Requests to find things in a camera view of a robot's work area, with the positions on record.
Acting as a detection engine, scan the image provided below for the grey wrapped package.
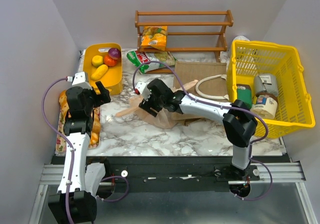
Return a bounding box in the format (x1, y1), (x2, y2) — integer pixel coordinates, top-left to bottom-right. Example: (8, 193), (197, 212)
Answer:
(253, 73), (279, 97)

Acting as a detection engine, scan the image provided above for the wooden shelf rack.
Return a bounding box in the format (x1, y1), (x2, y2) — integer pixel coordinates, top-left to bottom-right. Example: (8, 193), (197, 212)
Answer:
(134, 9), (234, 62)

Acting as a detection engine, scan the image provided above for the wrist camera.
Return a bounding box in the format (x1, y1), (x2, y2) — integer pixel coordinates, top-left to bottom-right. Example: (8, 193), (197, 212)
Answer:
(71, 71), (92, 90)
(134, 81), (151, 101)

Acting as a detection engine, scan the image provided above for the yellow lemon squash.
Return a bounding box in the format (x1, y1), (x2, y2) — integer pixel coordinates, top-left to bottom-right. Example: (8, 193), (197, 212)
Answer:
(90, 64), (109, 81)

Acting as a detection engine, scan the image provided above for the long baguette bread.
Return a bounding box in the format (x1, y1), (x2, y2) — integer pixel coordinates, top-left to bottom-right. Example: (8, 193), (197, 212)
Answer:
(58, 90), (69, 118)

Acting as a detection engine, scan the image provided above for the yellow round squash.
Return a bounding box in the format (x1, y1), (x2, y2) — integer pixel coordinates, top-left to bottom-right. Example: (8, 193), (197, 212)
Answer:
(91, 55), (104, 68)

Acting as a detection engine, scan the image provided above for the yellow plastic bin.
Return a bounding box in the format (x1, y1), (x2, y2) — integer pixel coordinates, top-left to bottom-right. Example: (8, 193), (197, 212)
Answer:
(83, 43), (123, 95)

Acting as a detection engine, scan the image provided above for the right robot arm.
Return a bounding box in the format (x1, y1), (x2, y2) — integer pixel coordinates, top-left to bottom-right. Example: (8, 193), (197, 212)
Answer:
(134, 79), (258, 177)

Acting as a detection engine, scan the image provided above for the green white Chulz chips bag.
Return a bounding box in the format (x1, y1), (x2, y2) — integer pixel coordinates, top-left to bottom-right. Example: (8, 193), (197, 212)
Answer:
(126, 51), (176, 74)

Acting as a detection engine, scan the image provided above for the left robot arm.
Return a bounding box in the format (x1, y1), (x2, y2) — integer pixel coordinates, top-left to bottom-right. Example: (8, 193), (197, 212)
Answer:
(48, 81), (111, 224)

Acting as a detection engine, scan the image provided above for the orange plastic grocery bag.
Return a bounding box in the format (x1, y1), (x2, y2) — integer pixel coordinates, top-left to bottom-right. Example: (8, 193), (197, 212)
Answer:
(115, 95), (201, 129)

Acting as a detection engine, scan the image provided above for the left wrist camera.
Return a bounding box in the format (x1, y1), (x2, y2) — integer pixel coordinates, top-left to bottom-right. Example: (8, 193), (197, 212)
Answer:
(71, 71), (92, 90)

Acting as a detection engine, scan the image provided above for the orange tomato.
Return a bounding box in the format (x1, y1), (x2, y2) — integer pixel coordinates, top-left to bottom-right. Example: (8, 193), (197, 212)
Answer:
(103, 55), (118, 67)

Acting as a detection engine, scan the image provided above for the brown labelled jar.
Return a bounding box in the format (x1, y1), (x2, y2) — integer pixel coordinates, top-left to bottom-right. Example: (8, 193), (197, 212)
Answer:
(251, 93), (278, 119)

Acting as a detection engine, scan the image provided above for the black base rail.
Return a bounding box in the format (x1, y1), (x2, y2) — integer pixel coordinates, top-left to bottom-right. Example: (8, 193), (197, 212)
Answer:
(51, 155), (261, 194)

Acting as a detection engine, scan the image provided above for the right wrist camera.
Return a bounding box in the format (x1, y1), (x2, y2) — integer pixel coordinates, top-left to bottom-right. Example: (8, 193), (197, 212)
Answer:
(134, 81), (151, 101)

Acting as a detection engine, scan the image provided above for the green box in basket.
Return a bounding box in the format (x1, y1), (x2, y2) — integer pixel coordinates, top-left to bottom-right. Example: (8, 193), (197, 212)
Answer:
(237, 84), (253, 109)

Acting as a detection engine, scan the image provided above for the yellow mesh basket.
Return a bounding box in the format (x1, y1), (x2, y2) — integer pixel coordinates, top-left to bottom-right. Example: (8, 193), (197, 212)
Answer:
(226, 40), (316, 139)

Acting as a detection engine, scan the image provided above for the purple onion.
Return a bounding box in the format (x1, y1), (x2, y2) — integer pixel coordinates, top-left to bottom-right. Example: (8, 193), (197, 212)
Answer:
(108, 48), (122, 60)

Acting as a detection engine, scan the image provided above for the burlap tote bag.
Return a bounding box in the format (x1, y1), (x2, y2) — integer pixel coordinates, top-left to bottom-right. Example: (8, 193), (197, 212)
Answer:
(170, 60), (231, 127)

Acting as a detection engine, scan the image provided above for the yellow chips bag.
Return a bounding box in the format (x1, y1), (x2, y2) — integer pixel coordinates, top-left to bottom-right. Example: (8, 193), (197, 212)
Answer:
(141, 26), (168, 51)

